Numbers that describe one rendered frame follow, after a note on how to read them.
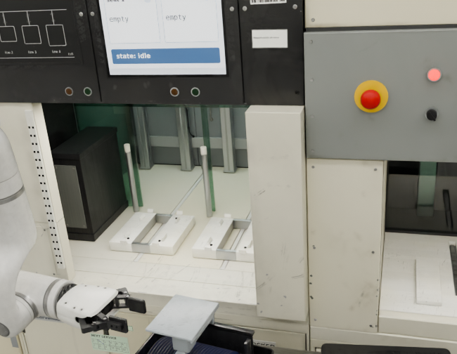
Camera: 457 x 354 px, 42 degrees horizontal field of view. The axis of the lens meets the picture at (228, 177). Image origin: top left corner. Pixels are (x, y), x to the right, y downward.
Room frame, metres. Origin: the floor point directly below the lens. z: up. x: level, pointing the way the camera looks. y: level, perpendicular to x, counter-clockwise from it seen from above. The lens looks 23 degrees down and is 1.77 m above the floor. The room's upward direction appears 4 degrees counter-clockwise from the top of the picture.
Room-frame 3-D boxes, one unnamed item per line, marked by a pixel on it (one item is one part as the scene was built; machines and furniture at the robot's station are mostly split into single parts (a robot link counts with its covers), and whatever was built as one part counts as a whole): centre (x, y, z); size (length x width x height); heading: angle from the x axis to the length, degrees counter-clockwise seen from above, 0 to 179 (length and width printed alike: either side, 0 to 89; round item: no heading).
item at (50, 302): (1.07, 0.37, 1.06); 0.09 x 0.03 x 0.08; 154
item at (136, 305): (1.05, 0.22, 1.06); 0.07 x 0.03 x 0.03; 64
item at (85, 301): (1.04, 0.32, 1.06); 0.11 x 0.10 x 0.07; 64
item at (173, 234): (1.67, 0.25, 0.89); 0.22 x 0.21 x 0.04; 163
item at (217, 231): (1.59, -0.01, 0.89); 0.22 x 0.21 x 0.04; 163
